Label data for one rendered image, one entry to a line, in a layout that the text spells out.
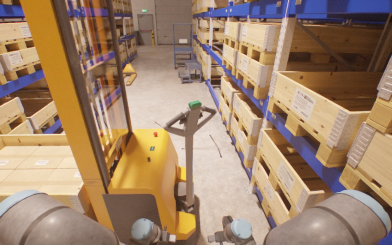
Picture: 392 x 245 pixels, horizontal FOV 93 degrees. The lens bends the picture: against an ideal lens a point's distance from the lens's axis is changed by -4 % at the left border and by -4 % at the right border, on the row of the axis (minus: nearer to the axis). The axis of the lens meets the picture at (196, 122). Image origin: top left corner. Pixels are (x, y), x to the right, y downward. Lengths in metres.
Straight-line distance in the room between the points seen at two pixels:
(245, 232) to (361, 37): 2.07
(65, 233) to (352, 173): 1.12
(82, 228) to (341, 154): 1.19
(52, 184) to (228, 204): 1.75
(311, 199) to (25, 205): 1.39
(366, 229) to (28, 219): 0.65
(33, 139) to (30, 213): 2.11
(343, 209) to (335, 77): 1.67
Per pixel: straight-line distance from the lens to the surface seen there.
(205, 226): 2.26
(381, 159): 1.07
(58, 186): 1.91
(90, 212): 1.83
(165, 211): 1.58
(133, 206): 1.57
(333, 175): 1.35
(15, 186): 2.13
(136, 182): 1.46
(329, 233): 0.47
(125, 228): 1.80
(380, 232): 0.57
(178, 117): 1.23
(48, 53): 1.20
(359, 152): 1.13
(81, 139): 1.34
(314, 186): 1.82
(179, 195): 1.93
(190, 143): 1.46
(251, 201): 2.55
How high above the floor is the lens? 1.90
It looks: 29 degrees down
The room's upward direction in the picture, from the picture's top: 1 degrees clockwise
